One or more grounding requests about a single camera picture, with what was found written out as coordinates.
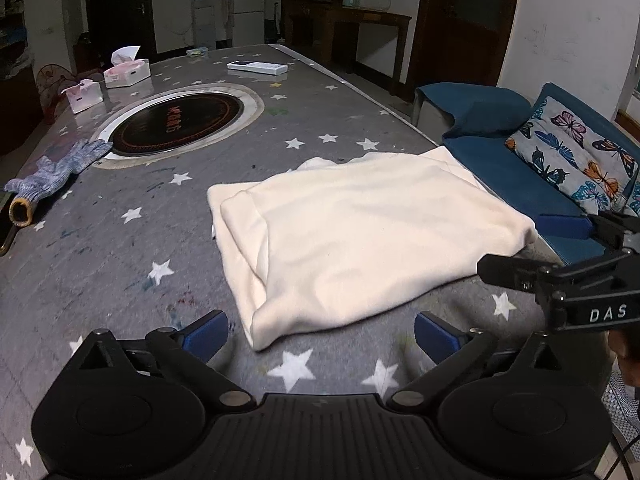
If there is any dark wooden door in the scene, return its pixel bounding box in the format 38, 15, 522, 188
84, 0, 156, 66

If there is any blue knitted work glove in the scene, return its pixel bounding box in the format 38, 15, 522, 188
4, 139, 113, 226

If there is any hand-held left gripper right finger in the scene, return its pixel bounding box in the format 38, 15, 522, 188
387, 311, 563, 409

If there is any small pink tissue box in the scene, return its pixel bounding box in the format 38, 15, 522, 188
60, 79, 104, 114

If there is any dark wooden side table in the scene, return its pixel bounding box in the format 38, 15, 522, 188
287, 2, 412, 96

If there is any white water dispenser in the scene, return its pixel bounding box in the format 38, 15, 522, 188
192, 1, 216, 51

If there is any blue sofa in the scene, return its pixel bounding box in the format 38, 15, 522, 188
414, 82, 640, 266

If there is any round black induction cooktop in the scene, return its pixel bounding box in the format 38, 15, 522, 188
92, 82, 264, 161

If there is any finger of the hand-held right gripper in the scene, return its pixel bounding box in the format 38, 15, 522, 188
537, 210, 640, 252
476, 252, 640, 331

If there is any large pink tissue box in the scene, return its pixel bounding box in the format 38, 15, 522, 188
103, 45, 151, 88

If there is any brown wooden door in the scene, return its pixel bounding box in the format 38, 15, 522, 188
390, 0, 523, 98

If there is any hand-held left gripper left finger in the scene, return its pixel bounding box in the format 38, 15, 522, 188
75, 310, 256, 408

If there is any white refrigerator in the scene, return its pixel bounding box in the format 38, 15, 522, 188
230, 0, 266, 47

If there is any pink electric fan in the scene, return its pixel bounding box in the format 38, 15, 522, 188
36, 62, 83, 126

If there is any cream knit garment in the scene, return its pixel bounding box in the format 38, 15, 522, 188
206, 146, 538, 352

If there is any grey star-print tablecloth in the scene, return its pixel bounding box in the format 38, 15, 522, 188
0, 44, 616, 480

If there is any butterfly print pillow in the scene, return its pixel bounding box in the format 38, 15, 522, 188
505, 96, 640, 216

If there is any white remote control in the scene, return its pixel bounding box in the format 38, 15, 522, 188
227, 59, 288, 75

